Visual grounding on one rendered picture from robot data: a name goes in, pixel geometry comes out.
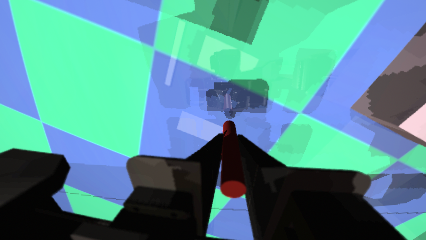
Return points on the red peg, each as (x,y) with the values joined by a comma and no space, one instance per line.
(232,173)

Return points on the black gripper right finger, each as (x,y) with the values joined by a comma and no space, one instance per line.
(269,183)

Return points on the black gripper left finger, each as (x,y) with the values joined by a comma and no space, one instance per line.
(196,174)

